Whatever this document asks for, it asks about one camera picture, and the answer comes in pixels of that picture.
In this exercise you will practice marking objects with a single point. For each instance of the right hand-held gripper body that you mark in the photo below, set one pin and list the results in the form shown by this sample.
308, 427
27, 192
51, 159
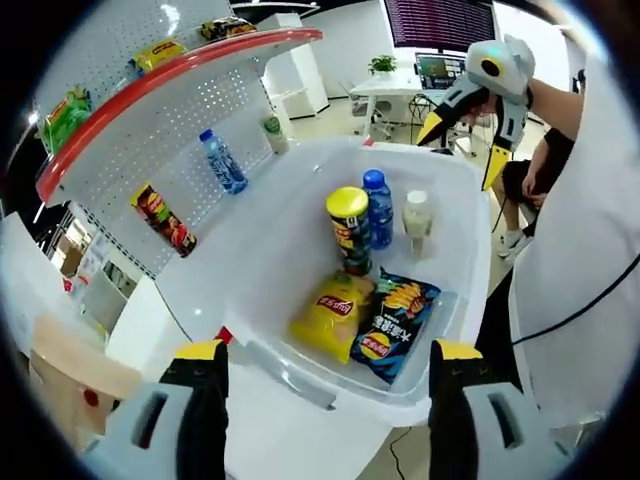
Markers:
505, 70

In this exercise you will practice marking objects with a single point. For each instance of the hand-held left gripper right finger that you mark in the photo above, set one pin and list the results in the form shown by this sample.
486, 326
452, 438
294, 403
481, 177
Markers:
505, 435

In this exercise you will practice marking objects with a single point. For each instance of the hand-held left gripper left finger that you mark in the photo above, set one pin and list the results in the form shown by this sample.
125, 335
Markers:
145, 435

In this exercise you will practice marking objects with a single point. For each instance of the milky drink bottle green label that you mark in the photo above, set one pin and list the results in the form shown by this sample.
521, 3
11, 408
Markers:
417, 225
276, 135

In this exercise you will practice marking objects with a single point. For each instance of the blue water bottle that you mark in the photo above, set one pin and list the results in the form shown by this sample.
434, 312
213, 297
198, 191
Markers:
225, 165
380, 215

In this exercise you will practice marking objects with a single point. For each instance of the dark blue chip bag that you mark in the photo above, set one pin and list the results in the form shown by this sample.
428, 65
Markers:
395, 325

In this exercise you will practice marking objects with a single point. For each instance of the yellow lid chip can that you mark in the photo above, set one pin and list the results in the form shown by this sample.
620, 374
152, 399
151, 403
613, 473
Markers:
350, 230

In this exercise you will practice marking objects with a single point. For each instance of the yellow chip bag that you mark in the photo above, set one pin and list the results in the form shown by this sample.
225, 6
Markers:
157, 55
330, 315

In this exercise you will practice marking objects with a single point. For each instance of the white plastic shopping basket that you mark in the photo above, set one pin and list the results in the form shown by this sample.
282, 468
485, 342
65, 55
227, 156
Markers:
280, 240

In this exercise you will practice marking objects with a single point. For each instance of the white red snack drink counter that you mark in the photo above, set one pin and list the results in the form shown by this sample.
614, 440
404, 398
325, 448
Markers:
145, 320

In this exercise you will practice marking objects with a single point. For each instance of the laptop computer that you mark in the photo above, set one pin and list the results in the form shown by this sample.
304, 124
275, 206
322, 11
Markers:
440, 70

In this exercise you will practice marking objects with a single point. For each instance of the white office desk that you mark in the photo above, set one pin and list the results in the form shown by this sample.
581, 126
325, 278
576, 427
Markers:
390, 86

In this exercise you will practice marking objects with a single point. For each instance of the white office chair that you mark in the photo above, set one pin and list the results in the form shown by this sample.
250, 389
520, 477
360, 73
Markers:
375, 120

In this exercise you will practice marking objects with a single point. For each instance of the large dark monitor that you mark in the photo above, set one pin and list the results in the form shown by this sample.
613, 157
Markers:
440, 25

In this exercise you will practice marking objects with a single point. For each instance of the potted green plant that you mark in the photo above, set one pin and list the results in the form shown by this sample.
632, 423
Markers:
382, 65

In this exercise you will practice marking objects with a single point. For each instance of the white cabinet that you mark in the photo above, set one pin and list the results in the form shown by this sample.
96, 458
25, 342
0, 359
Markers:
300, 70

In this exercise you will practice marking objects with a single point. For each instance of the red chip can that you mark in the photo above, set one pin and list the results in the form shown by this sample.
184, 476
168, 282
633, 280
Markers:
165, 222

